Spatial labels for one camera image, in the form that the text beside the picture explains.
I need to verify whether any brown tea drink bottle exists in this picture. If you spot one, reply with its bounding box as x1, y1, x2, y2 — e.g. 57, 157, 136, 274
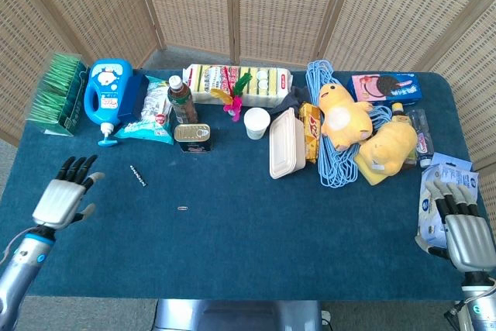
167, 74, 199, 125

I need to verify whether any yellow plush toy white belly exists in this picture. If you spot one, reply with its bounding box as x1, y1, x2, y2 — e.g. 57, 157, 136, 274
318, 82, 374, 152

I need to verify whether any light blue hanger bundle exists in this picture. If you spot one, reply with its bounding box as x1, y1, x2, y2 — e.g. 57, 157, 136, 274
305, 59, 393, 189

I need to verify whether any white teal snack bag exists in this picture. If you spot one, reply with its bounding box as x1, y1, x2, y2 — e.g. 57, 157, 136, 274
113, 74, 176, 147

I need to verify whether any blue pink cookie box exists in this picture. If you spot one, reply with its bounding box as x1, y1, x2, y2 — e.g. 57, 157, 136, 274
346, 71, 424, 108

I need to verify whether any white paper cup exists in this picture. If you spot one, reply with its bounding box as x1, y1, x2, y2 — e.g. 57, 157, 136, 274
243, 107, 272, 141

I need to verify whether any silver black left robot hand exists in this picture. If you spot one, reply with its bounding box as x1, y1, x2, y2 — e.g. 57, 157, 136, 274
32, 154, 106, 231

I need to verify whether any clear plastic water bottle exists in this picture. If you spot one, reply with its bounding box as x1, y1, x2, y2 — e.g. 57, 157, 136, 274
406, 109, 434, 169

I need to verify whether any blue carpet table mat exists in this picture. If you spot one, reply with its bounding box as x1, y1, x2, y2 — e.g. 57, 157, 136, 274
0, 70, 496, 302

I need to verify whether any black gold luncheon meat can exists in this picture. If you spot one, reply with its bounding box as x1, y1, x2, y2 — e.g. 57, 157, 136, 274
173, 122, 214, 154

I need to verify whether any plain yellow plush toy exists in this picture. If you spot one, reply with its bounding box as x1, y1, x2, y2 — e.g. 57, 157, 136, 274
357, 120, 419, 178

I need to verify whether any dark grey cloth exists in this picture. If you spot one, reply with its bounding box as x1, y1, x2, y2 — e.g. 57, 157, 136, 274
270, 85, 312, 116

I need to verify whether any beige lidded takeaway container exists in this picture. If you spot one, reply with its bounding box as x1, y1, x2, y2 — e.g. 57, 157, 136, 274
268, 106, 308, 181

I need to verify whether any blue white packaged goods bag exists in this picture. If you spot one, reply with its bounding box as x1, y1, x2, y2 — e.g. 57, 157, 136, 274
415, 151, 482, 250

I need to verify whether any woven rattan folding screen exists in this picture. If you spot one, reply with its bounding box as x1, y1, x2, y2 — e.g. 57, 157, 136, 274
0, 0, 496, 171

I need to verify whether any yellow green sponge multipack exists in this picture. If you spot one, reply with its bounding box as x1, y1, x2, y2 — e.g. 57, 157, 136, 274
181, 64, 295, 109

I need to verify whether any green tea bag box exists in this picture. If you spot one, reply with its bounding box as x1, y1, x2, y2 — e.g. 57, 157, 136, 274
24, 51, 91, 138

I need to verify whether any yellow red snack packet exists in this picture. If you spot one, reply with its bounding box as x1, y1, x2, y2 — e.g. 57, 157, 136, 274
298, 102, 323, 165

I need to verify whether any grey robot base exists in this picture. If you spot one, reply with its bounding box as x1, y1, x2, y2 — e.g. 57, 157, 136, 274
153, 298, 323, 331

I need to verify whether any colourful feather shuttlecock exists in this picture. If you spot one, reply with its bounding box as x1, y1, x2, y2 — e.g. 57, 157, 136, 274
209, 71, 253, 123

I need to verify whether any blue detergent pump bottle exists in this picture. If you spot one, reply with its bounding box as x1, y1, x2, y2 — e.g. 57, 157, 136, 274
83, 58, 135, 148

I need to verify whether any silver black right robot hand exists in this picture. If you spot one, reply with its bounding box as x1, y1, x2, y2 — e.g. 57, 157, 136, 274
415, 179, 496, 274

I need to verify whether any dark blue rectangular box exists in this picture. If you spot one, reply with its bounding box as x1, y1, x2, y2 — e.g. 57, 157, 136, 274
116, 73, 150, 123

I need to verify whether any dark bottle yellow cap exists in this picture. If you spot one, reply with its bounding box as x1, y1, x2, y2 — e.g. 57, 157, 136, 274
391, 102, 412, 127

